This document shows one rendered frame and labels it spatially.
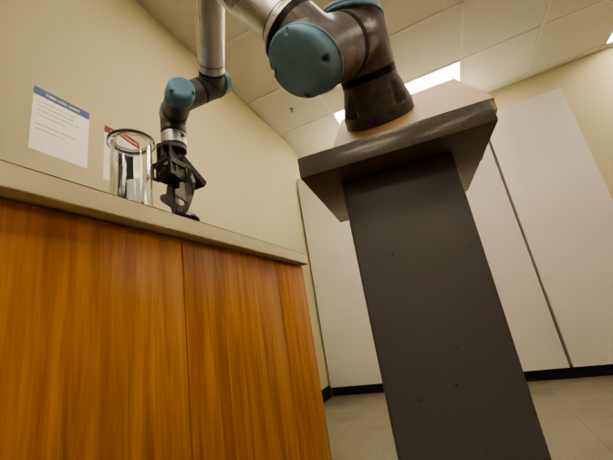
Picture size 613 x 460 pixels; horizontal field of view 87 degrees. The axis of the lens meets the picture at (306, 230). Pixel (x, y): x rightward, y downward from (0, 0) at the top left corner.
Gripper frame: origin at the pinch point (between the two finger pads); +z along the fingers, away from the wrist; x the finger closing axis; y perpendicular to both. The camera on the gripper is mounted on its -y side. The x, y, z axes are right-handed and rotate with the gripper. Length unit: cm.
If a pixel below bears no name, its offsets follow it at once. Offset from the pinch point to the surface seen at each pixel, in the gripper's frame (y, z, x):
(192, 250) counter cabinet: 7.2, 15.0, 9.6
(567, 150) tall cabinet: -232, -63, 175
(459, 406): 11, 51, 61
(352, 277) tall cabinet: -232, 0, -18
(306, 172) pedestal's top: 19, 11, 47
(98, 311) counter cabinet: 30.3, 29.2, 9.6
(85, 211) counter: 34.1, 12.3, 11.0
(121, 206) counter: 28.5, 10.3, 12.6
